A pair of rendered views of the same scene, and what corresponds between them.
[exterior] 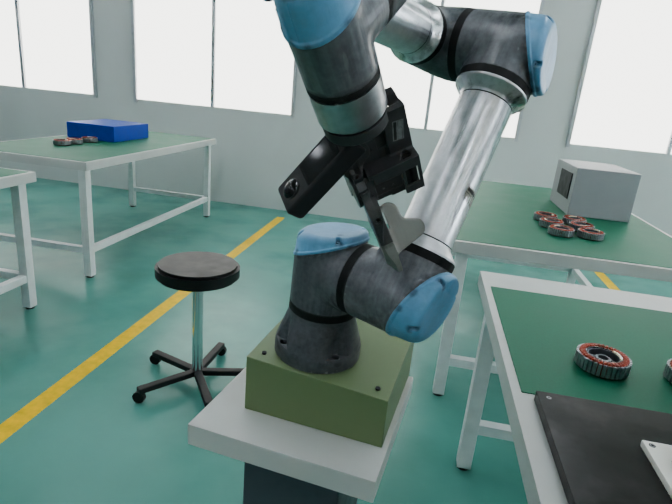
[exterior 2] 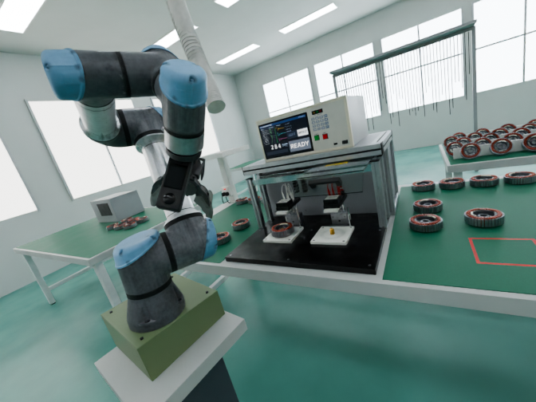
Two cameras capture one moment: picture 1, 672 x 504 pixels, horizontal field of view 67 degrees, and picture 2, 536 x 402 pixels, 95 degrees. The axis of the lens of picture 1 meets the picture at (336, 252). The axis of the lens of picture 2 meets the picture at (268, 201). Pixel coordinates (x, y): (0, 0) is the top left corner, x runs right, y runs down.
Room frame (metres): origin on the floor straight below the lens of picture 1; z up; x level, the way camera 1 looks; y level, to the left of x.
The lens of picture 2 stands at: (0.21, 0.41, 1.25)
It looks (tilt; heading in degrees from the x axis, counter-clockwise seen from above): 15 degrees down; 295
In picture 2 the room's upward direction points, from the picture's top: 14 degrees counter-clockwise
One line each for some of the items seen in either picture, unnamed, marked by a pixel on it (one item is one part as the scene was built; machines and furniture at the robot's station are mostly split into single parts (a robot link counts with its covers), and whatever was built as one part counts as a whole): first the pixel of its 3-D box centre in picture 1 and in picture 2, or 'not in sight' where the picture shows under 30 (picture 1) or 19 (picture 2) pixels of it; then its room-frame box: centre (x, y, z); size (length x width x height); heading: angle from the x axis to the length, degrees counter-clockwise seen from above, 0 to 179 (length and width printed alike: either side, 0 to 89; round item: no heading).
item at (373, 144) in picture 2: not in sight; (317, 152); (0.48, -0.90, 1.09); 0.68 x 0.44 x 0.05; 171
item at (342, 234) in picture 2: not in sight; (333, 234); (0.41, -0.56, 0.78); 0.15 x 0.15 x 0.01; 81
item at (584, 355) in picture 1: (602, 360); (220, 238); (1.03, -0.61, 0.77); 0.11 x 0.11 x 0.04
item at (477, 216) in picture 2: not in sight; (483, 217); (-0.13, -0.65, 0.77); 0.11 x 0.11 x 0.04
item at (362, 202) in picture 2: not in sight; (319, 187); (0.49, -0.83, 0.92); 0.66 x 0.01 x 0.30; 171
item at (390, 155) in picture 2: not in sight; (390, 175); (0.14, -0.92, 0.91); 0.28 x 0.03 x 0.32; 81
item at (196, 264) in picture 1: (200, 322); not in sight; (1.99, 0.55, 0.28); 0.54 x 0.49 x 0.56; 81
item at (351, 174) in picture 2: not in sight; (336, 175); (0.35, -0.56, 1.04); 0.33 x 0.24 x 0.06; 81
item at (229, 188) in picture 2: not in sight; (226, 179); (1.33, -1.29, 0.98); 0.37 x 0.35 x 0.46; 171
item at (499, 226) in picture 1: (531, 272); (119, 257); (2.84, -1.15, 0.37); 1.85 x 1.10 x 0.75; 171
